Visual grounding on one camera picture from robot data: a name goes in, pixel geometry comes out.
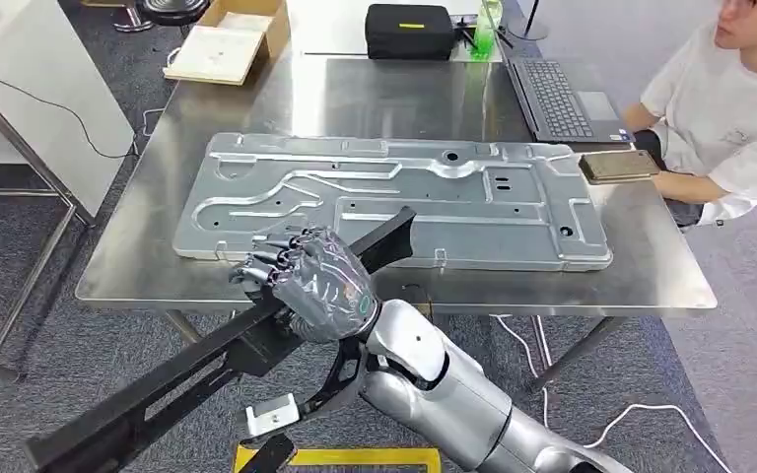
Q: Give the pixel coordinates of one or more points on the white foam sheet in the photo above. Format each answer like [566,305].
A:
[218,52]

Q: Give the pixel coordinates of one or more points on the long black metal bar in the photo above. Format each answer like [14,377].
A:
[156,391]

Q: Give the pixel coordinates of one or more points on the round floor stand base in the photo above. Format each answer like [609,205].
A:
[527,29]

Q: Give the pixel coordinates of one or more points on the steel bench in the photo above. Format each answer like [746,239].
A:
[385,98]

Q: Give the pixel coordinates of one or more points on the yellow floor tape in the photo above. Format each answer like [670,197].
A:
[352,457]

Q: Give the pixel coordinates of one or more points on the steel frame stand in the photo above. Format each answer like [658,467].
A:
[26,287]

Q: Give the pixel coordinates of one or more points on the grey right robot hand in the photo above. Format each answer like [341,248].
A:
[323,287]

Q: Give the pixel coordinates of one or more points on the black block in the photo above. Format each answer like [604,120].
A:
[267,455]

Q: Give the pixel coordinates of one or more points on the green plastic bottle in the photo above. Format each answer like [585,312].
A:
[485,36]

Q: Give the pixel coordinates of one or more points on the black zip case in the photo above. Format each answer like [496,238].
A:
[408,33]

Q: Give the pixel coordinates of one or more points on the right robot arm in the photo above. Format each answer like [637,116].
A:
[457,398]

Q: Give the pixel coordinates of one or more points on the brown smartphone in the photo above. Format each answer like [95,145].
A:
[619,166]

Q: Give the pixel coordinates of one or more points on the dark grey laptop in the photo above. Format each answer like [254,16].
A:
[555,98]

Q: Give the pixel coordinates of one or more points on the large stamped metal panel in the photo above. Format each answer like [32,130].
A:
[418,215]

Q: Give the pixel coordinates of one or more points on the black round stool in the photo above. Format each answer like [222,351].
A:
[173,10]

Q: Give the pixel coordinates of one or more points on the cardboard box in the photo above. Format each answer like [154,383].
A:
[274,33]

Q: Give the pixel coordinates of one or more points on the person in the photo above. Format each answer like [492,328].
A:
[724,98]

